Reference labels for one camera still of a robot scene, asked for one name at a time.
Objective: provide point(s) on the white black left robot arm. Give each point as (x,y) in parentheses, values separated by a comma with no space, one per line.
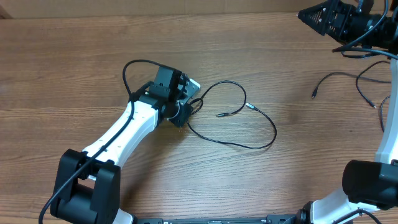
(88,182)

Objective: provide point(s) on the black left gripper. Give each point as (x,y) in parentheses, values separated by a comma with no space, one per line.
(181,120)

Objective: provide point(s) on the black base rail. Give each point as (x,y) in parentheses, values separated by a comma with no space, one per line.
(270,219)

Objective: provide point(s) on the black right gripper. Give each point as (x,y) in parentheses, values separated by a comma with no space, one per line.
(342,13)

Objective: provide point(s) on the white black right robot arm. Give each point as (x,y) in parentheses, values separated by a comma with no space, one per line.
(358,94)

